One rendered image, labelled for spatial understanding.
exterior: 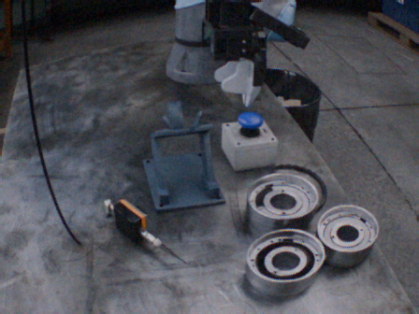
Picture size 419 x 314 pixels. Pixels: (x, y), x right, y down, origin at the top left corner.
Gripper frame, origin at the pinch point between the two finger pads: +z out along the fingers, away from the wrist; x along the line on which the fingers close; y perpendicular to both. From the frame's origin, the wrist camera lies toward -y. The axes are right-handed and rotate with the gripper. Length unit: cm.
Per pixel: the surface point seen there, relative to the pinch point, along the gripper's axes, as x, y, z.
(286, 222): 21.0, 1.7, 7.4
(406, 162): -86, -126, 91
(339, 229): 24.6, -5.8, 8.3
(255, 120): 1.2, -0.4, 3.4
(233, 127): -2.0, 2.1, 6.3
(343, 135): -118, -97, 91
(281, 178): 11.3, -1.0, 7.5
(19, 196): 2.5, 41.7, 10.8
